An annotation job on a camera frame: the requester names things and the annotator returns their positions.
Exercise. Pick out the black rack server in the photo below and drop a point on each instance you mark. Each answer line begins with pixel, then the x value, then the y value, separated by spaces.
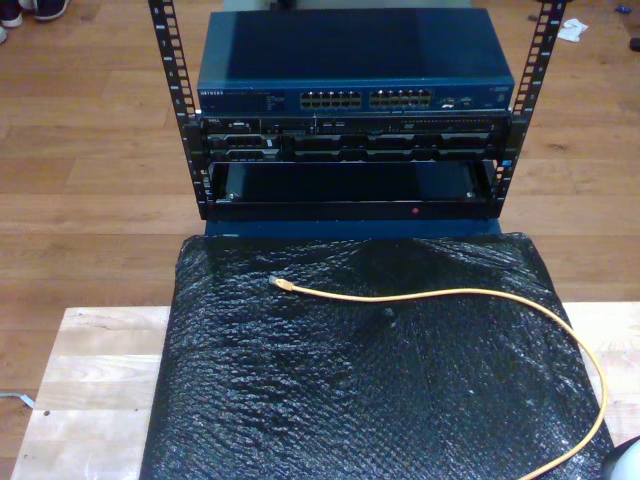
pixel 350 142

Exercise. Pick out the black bubble wrap mat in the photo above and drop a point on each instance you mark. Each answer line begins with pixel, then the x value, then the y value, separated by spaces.
pixel 350 390

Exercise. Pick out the white crumpled paper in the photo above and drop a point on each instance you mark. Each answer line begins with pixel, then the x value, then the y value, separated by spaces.
pixel 572 31

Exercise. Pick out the blue rack base plate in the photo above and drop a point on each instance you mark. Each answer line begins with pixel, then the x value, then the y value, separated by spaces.
pixel 350 229

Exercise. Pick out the blue network switch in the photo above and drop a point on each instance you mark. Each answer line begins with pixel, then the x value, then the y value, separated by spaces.
pixel 350 50

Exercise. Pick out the black perforated rack post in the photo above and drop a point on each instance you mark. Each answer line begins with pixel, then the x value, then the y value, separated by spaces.
pixel 554 30
pixel 164 50

